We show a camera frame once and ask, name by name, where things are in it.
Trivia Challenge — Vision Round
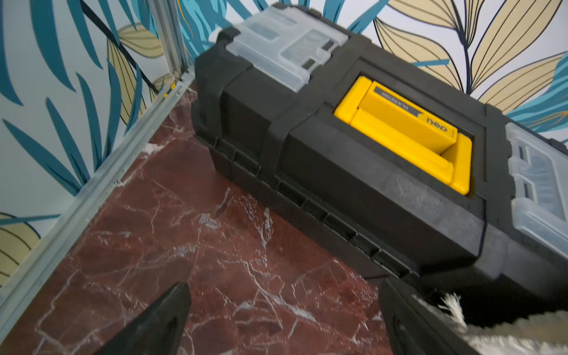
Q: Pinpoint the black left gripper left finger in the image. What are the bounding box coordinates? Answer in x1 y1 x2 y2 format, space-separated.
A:
96 282 192 354

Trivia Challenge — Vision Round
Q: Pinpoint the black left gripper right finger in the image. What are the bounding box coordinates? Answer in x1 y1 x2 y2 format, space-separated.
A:
379 278 477 354

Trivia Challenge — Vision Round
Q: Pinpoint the cream cloth drawstring soil bag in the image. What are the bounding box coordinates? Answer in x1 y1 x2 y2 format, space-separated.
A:
414 294 567 354

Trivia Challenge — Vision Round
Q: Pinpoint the black toolbox yellow handle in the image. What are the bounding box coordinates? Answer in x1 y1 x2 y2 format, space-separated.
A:
180 1 567 325

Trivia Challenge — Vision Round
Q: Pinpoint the left aluminium corner post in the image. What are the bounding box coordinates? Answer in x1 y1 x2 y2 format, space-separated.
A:
148 0 190 79

